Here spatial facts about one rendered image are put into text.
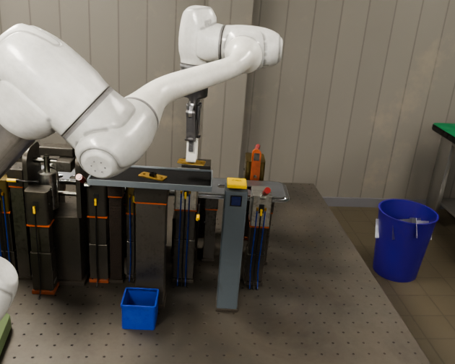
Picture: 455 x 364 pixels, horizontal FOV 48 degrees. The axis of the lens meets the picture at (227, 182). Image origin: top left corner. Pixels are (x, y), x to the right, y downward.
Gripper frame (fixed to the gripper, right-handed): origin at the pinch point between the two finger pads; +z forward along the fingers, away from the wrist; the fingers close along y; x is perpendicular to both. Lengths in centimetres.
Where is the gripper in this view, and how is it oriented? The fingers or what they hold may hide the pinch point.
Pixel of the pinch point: (191, 149)
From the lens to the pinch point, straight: 154.7
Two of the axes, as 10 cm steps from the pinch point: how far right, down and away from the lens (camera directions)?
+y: 1.2, -3.7, 9.2
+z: -0.7, 9.2, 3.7
